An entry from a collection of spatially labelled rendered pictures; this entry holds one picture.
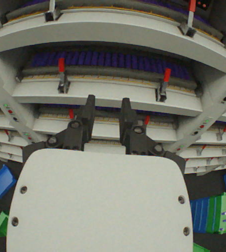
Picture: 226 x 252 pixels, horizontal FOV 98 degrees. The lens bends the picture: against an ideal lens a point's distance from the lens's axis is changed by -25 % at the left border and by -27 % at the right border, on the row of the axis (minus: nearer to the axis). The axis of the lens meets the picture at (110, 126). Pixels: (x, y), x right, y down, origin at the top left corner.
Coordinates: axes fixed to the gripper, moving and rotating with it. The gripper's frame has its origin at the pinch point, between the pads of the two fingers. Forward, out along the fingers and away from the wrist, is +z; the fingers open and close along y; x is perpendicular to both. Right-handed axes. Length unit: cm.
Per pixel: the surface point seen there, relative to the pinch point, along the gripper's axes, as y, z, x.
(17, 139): -50, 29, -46
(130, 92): 5.8, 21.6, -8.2
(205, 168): 100, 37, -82
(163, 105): 15.4, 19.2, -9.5
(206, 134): 49, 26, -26
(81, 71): -7.9, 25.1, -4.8
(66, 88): -11.2, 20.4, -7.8
